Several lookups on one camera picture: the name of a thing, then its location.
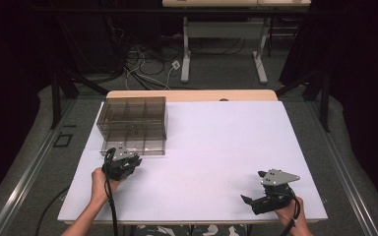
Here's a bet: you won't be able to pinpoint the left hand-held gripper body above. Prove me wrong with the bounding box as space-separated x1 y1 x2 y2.
101 145 140 182

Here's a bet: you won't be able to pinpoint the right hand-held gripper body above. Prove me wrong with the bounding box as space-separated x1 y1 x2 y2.
251 168 301 216

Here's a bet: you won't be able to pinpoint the smoky transparent compartment drawer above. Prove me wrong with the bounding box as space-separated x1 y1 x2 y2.
99 126 167 157

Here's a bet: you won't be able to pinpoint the smoky transparent drawer organizer box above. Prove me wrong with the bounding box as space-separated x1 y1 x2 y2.
95 96 167 143

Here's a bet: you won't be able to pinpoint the person's left hand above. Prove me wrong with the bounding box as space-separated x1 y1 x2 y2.
91 167 123 205

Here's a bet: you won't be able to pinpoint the person's right hand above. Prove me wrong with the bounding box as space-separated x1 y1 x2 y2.
274 196 309 231

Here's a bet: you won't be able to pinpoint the white table sheet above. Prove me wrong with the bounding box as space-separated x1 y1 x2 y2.
57 100 329 222

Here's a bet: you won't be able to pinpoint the camouflage pants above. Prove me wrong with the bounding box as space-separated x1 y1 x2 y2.
133 223 250 236

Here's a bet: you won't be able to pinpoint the light wooden table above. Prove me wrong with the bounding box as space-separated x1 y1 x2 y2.
62 88 323 226

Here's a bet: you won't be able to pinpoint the black metal stand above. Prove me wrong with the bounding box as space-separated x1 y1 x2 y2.
49 63 110 131
275 70 331 133

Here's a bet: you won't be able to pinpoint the dark curtain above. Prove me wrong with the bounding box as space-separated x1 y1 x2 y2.
279 0 378 214
0 0 63 210

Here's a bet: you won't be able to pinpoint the desk with white legs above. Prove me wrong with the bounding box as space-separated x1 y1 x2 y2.
161 0 312 85

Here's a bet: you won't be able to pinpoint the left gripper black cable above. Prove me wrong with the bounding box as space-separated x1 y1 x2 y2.
102 147 120 236

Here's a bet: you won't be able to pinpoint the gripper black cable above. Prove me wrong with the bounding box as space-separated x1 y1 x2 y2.
102 147 120 236
279 192 303 236

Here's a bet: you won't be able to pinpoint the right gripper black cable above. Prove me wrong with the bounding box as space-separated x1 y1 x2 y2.
279 192 303 236

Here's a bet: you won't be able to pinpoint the aluminium floor rail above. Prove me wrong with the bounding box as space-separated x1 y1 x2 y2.
306 101 378 236
0 97 78 236

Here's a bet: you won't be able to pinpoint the black floor cable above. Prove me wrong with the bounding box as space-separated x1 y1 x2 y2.
33 186 71 236

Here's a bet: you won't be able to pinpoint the tangle of floor cables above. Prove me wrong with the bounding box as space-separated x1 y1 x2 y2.
109 26 199 91

